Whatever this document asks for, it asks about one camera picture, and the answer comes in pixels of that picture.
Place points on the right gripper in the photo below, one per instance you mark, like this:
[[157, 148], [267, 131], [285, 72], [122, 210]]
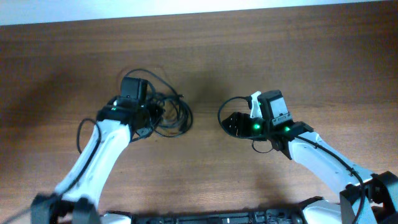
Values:
[[240, 124]]

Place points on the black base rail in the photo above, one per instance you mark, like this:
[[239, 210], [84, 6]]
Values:
[[258, 215]]

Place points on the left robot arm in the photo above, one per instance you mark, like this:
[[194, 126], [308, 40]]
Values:
[[128, 117]]

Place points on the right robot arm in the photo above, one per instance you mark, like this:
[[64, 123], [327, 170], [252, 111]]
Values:
[[365, 197]]

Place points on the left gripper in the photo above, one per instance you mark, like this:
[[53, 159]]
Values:
[[159, 112]]

